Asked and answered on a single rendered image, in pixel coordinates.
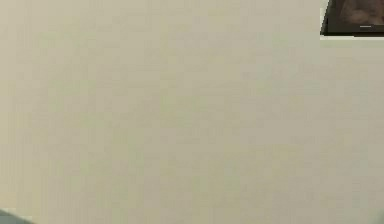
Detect dark framed wall picture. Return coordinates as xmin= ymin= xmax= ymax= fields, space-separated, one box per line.
xmin=319 ymin=0 xmax=384 ymax=38

